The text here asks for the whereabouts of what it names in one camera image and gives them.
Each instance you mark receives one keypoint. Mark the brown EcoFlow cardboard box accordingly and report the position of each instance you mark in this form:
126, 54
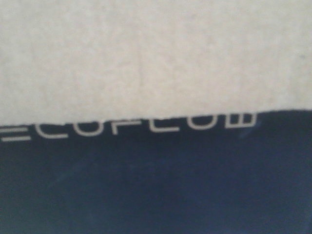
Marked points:
155, 116

